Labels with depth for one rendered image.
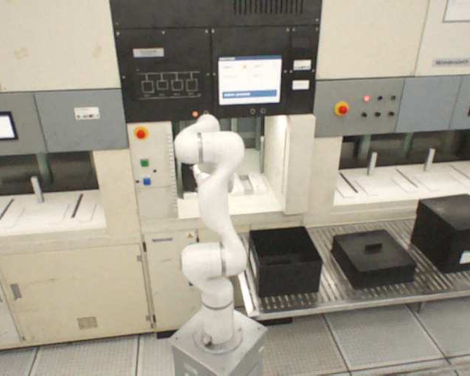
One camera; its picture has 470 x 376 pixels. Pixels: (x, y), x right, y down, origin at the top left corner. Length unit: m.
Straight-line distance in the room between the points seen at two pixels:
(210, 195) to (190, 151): 0.16
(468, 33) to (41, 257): 2.37
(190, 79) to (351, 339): 1.83
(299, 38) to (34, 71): 1.13
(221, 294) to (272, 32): 1.12
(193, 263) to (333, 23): 1.21
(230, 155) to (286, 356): 1.59
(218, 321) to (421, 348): 1.61
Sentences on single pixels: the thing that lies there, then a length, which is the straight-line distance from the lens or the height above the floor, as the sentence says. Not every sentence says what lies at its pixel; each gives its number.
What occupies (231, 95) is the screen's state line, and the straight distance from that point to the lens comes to 1.87.
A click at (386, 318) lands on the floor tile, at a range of 2.93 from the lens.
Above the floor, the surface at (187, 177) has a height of 1.01.
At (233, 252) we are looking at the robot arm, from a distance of 1.34.
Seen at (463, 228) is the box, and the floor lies 1.01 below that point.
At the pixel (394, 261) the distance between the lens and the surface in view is 1.95.
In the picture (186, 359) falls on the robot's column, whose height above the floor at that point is 0.71.
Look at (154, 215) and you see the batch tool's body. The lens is 2.11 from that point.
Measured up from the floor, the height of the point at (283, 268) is 0.91.
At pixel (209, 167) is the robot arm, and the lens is 1.55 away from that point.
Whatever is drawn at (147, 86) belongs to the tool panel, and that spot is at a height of 1.57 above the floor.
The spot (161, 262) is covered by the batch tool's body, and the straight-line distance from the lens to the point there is 2.27.
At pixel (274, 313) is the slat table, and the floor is 0.76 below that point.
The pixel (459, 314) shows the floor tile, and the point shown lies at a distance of 3.15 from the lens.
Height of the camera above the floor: 1.99
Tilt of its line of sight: 28 degrees down
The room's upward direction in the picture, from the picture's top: straight up
